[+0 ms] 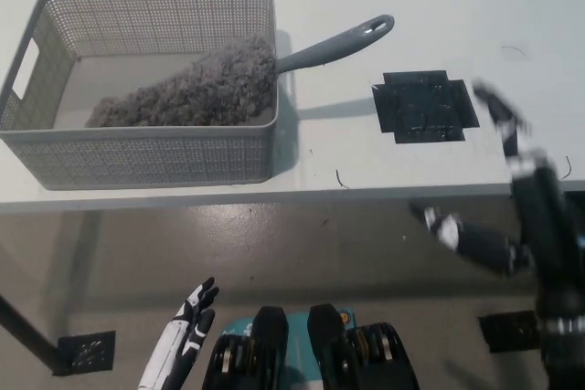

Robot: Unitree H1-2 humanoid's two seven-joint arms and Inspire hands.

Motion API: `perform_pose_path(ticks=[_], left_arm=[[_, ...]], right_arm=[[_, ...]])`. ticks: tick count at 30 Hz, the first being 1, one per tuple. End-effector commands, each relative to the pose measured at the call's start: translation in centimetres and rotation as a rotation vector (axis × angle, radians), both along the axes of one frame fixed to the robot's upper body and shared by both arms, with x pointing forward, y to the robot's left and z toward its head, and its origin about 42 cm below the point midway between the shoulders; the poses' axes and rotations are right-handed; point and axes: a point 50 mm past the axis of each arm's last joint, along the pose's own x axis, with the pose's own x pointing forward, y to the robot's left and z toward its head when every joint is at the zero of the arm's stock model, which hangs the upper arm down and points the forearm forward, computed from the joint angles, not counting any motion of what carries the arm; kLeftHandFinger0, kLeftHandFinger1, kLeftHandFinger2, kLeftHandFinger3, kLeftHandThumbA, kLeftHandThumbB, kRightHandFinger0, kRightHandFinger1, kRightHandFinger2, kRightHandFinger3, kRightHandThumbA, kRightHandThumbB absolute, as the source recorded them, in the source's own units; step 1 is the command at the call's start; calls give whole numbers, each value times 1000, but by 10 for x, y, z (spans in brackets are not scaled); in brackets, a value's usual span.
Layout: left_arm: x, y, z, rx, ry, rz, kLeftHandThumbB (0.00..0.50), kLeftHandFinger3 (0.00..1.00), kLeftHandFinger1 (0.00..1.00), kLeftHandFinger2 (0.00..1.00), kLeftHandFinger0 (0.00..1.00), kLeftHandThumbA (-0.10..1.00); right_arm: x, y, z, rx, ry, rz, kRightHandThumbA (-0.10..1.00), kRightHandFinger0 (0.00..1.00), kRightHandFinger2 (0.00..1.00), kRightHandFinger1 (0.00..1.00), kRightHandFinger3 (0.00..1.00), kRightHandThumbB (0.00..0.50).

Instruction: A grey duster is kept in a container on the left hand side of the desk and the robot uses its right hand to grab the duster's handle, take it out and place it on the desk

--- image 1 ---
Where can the black tape patch on desk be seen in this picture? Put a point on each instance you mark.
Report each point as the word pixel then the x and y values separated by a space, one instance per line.
pixel 425 109

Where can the robot body black teal blocks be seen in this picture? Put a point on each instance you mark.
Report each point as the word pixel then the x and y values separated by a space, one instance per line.
pixel 320 353

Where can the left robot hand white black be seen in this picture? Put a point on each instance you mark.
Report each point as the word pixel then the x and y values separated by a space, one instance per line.
pixel 171 349

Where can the thin black strand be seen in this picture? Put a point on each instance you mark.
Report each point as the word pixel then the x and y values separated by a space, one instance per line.
pixel 340 178
pixel 568 168
pixel 516 48

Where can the black table leg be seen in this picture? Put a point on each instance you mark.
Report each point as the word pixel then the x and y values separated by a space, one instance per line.
pixel 27 330

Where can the black floor tape patch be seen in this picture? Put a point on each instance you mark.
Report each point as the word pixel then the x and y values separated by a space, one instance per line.
pixel 89 353
pixel 509 330

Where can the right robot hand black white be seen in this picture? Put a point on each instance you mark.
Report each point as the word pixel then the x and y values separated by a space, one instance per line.
pixel 544 207

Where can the grey perforated plastic basket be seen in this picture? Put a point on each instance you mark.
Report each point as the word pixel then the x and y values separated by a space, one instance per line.
pixel 137 157

